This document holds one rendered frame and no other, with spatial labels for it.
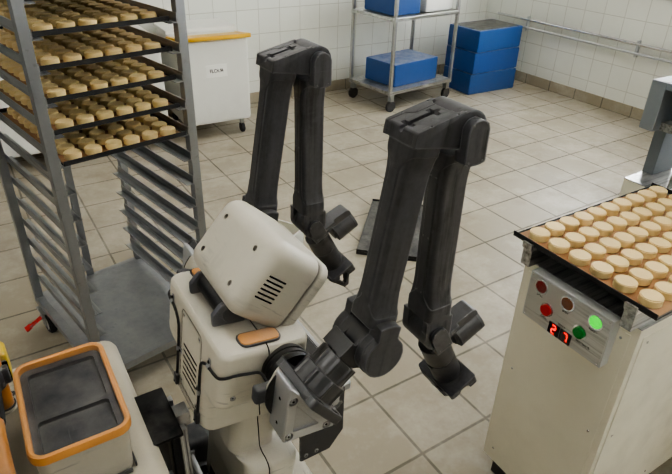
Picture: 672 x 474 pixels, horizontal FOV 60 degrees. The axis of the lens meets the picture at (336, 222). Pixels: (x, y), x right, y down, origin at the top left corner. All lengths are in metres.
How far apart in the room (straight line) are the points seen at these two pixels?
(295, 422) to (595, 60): 5.33
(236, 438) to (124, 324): 1.33
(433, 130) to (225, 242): 0.43
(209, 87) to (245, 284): 3.54
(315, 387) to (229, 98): 3.71
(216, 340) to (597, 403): 1.00
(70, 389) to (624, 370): 1.18
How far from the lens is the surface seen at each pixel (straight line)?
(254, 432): 1.23
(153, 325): 2.44
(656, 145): 2.26
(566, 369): 1.65
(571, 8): 6.13
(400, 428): 2.21
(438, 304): 1.00
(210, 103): 4.46
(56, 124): 1.88
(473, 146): 0.85
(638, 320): 1.44
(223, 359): 0.97
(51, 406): 1.11
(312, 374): 0.94
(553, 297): 1.54
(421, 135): 0.80
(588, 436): 1.71
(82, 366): 1.17
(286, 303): 1.00
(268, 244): 0.95
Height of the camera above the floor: 1.66
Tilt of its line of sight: 30 degrees down
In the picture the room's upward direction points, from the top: 2 degrees clockwise
